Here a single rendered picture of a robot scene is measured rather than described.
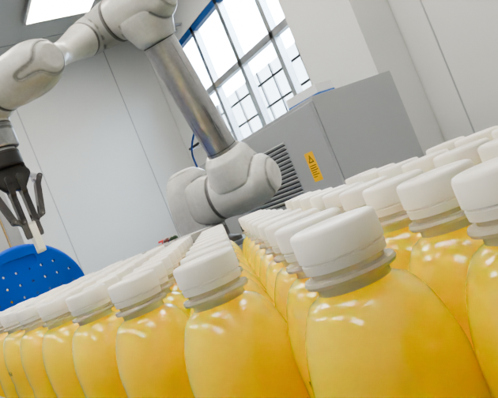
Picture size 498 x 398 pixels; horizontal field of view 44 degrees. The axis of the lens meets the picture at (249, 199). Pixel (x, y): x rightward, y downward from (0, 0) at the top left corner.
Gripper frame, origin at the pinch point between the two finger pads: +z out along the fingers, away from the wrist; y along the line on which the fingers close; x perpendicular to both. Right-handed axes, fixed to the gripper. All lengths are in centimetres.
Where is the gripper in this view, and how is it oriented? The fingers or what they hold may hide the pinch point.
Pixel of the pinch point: (35, 237)
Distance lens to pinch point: 143.8
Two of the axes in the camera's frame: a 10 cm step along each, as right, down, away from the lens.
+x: 5.0, -2.1, -8.4
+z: 3.9, 9.2, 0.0
